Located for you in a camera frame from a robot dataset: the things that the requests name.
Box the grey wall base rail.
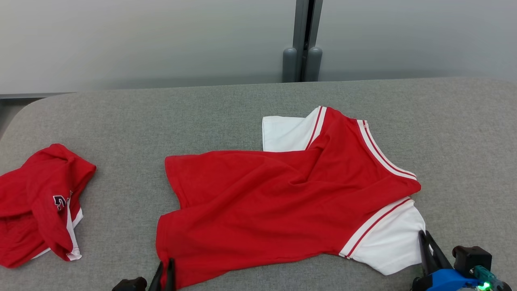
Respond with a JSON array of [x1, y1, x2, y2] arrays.
[[0, 92, 77, 100]]

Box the grey metal partition post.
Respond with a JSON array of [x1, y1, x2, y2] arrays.
[[282, 0, 324, 83]]

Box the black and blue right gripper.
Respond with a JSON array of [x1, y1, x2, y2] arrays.
[[412, 230, 480, 291]]

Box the red shorts with white stripe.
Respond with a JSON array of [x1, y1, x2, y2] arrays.
[[0, 143, 97, 268]]

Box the red and white jersey shirt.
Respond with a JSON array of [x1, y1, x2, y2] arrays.
[[156, 106, 427, 289]]

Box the teal right cable connector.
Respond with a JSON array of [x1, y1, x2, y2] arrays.
[[473, 266, 505, 291]]

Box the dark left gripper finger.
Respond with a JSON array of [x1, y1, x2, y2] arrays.
[[149, 261, 164, 291], [165, 258, 177, 291]]

